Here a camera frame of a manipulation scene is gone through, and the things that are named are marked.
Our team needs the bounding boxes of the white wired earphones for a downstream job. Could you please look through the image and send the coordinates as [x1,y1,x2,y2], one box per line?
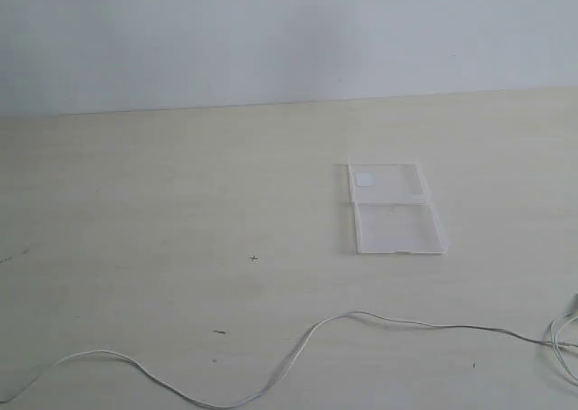
[0,294,578,409]

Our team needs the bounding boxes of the clear plastic open case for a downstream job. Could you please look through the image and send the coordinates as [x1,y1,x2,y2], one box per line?
[334,161,449,256]

